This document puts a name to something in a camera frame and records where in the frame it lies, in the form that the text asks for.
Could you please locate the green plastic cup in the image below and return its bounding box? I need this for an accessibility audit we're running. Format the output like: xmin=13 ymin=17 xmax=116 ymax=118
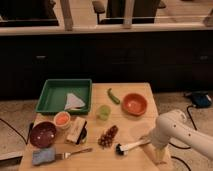
xmin=97 ymin=105 xmax=111 ymax=121

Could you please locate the black left cable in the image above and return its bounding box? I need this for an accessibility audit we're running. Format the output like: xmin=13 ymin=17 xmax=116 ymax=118
xmin=0 ymin=118 xmax=34 ymax=146

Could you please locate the green plastic tray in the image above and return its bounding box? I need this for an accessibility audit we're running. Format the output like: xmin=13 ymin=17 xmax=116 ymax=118
xmin=36 ymin=79 xmax=92 ymax=115

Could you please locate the maroon bowl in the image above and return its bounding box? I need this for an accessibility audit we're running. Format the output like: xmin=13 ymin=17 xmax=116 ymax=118
xmin=30 ymin=121 xmax=57 ymax=148

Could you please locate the orange bowl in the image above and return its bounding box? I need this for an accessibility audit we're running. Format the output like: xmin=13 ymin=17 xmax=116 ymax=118
xmin=121 ymin=93 xmax=148 ymax=116

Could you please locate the silver fork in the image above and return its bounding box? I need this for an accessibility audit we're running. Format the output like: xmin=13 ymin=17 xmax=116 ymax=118
xmin=55 ymin=148 xmax=93 ymax=160

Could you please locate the green chili pepper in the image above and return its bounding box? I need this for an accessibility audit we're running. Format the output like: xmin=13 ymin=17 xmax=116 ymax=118
xmin=107 ymin=88 xmax=120 ymax=105

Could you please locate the brown grape cluster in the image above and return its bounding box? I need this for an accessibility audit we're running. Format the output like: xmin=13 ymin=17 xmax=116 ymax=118
xmin=98 ymin=125 xmax=118 ymax=148

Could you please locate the blue black device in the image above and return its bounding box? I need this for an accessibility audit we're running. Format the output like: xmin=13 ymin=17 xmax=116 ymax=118
xmin=184 ymin=92 xmax=212 ymax=108

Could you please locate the white cloth piece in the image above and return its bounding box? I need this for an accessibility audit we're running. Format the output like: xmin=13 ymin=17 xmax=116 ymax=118
xmin=64 ymin=93 xmax=85 ymax=110

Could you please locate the wooden block eraser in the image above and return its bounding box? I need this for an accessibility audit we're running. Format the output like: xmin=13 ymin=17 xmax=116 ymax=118
xmin=66 ymin=117 xmax=87 ymax=144

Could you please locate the white cup with orange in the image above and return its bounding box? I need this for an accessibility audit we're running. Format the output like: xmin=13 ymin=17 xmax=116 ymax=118
xmin=53 ymin=111 xmax=70 ymax=130

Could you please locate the black cable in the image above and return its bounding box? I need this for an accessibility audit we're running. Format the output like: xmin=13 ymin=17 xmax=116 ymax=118
xmin=0 ymin=118 xmax=34 ymax=146
xmin=169 ymin=104 xmax=200 ymax=171

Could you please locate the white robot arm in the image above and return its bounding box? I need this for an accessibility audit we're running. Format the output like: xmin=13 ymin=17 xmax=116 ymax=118
xmin=149 ymin=109 xmax=213 ymax=160

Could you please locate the blue sponge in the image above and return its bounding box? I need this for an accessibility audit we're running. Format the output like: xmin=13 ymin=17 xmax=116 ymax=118
xmin=32 ymin=148 xmax=56 ymax=166

